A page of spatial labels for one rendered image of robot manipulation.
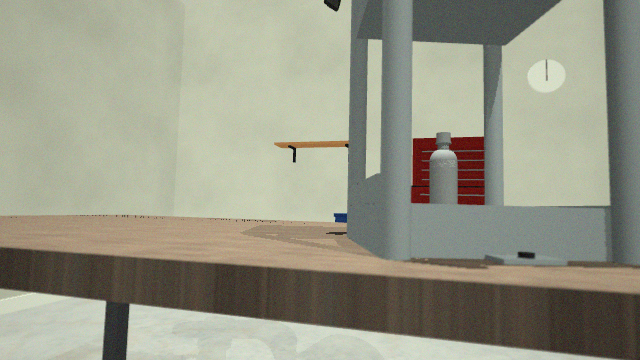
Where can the pale grey shelving unit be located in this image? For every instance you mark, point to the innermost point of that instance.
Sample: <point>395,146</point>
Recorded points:
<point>380,215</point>

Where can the grey bottle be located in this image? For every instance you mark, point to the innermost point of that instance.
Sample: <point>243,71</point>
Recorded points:
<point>443,172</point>

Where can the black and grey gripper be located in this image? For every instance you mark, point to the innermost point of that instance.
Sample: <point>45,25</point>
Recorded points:
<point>333,4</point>

